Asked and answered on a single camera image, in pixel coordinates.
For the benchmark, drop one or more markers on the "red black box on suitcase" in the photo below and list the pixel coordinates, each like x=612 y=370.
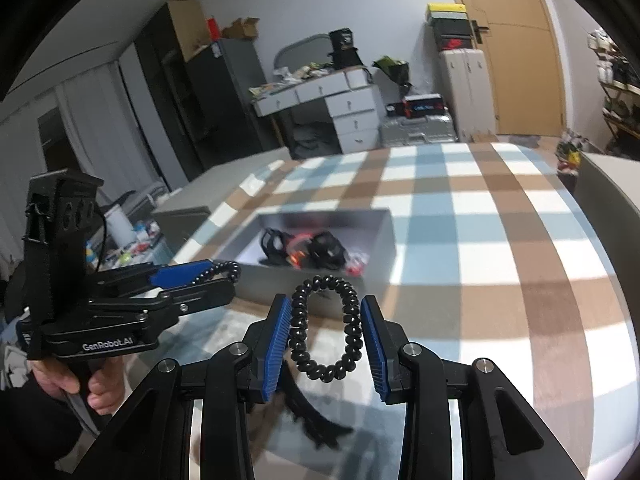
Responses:
x=417 y=106

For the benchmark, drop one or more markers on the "grey right bedside cabinet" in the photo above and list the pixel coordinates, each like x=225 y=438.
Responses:
x=607 y=190

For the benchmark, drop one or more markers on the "black shoe box stack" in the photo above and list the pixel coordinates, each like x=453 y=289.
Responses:
x=451 y=31

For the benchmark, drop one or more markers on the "white upright suitcase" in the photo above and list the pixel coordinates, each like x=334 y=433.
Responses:
x=467 y=91

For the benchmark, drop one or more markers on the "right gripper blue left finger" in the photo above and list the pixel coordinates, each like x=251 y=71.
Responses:
x=266 y=343

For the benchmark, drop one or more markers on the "yellow shoe box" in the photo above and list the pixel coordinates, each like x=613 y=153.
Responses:
x=445 y=11

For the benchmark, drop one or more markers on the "large black hair claw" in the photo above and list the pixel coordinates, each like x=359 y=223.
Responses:
x=327 y=252

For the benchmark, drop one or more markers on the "wooden door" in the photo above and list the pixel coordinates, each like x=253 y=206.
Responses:
x=524 y=66

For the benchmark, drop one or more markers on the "wooden shoe rack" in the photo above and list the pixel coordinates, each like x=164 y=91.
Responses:
x=620 y=84

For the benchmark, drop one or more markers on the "grey open cardboard box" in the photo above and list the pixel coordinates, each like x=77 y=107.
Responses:
x=366 y=234

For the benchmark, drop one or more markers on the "black refrigerator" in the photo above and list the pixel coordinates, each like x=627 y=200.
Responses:
x=222 y=75

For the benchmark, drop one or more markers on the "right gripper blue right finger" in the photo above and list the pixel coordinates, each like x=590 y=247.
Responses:
x=389 y=353

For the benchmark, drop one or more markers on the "grey bedside cabinet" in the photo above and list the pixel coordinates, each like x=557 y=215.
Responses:
x=182 y=213
x=607 y=190

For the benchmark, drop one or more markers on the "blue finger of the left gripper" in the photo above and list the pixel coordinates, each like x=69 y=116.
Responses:
x=180 y=274
x=201 y=297

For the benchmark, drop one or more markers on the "person's left hand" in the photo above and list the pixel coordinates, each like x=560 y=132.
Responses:
x=106 y=386

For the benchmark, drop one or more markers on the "white dressing desk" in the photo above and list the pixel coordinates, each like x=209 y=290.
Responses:
x=352 y=100

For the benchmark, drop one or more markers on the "silver aluminium suitcase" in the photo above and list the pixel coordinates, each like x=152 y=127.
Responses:
x=400 y=131

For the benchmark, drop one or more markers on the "red round flag badge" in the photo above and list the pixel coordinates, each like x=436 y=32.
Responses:
x=297 y=249

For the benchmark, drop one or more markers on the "plaid bed blanket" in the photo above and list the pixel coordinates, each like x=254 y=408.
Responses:
x=493 y=259

